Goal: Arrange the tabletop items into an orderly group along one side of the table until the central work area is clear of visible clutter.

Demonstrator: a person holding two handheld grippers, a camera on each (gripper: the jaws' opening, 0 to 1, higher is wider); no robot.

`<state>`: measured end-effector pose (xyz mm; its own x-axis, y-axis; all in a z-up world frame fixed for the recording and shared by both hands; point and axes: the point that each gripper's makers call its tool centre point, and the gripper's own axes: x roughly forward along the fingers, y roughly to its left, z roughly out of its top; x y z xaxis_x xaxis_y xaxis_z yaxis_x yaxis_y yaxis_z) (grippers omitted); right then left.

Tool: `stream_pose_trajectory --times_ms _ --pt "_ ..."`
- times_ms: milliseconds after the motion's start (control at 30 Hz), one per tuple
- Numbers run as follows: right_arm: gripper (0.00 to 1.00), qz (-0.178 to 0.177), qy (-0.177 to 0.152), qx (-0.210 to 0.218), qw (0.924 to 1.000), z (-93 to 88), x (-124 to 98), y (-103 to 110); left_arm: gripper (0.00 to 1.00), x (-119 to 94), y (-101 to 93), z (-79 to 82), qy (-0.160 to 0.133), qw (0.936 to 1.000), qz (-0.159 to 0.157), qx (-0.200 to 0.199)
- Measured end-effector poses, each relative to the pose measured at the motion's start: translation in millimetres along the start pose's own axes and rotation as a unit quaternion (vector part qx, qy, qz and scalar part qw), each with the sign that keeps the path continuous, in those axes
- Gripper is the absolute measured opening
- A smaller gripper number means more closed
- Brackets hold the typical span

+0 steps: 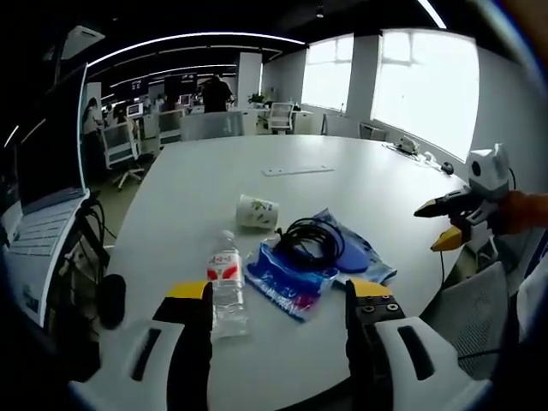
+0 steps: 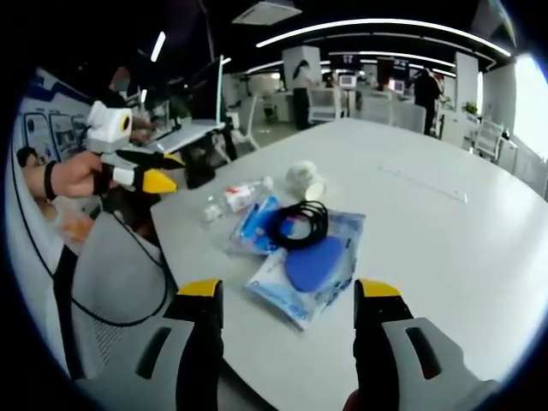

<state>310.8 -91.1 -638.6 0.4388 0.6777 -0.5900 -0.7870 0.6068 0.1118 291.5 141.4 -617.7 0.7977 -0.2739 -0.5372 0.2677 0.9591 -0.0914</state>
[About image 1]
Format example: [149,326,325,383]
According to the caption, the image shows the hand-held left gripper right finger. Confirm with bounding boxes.
[344,277,493,411]

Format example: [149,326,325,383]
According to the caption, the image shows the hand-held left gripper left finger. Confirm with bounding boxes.
[70,281,214,411]

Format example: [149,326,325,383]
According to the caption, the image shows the clear plastic water bottle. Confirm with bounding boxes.
[206,229,253,340]

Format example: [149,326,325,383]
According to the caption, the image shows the blue plastic bag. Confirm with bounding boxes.
[244,207,397,324]

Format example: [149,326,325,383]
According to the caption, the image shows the black cable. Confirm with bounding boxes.
[273,217,346,271]

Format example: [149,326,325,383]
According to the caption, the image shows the white paper cup green print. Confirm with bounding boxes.
[235,194,280,231]

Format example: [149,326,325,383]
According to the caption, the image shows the black foam microphone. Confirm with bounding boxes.
[96,274,128,330]

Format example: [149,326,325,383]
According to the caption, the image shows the white device on table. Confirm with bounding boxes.
[394,135,423,154]

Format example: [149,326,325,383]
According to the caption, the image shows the grey mesh office chair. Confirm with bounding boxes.
[419,259,524,381]

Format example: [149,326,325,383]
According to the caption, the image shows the white round table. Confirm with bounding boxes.
[92,134,475,397]

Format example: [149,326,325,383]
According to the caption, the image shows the white office chair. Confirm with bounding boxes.
[267,102,295,134]
[100,118,146,190]

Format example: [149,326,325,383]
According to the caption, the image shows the open laptop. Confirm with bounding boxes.
[0,63,92,329]

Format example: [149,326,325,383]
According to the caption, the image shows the bundle of black cables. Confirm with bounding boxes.
[63,191,113,301]

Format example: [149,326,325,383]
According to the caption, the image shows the white cable cover plate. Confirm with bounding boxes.
[261,164,335,176]

